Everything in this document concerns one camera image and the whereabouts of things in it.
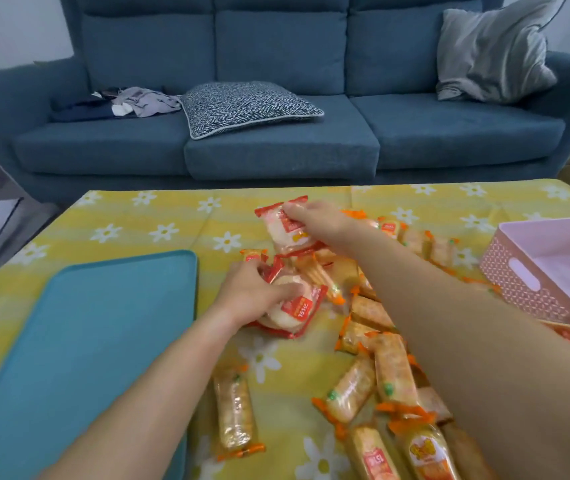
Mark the person's right forearm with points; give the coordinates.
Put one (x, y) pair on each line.
(465, 344)

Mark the person's left forearm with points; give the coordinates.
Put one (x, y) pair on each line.
(140, 409)

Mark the pink plastic basket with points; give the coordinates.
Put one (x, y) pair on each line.
(555, 274)

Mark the grey cushion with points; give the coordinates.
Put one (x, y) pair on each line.
(495, 54)

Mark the person's left hand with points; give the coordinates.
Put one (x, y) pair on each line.
(245, 297)

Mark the teal plastic tray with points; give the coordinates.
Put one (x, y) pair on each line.
(89, 344)

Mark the blue fabric sofa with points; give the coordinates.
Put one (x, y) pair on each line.
(275, 49)

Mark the person's right hand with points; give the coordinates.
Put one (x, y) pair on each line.
(325, 219)

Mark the pile of snack packets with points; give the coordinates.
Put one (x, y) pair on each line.
(395, 369)

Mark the round snack packet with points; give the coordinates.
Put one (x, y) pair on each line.
(285, 232)
(295, 312)

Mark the black white patterned cushion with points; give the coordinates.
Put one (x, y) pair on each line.
(245, 107)

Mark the crumpled pale garment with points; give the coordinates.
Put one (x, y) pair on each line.
(147, 102)

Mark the yellow floral tablecloth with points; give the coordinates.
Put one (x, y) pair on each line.
(140, 214)

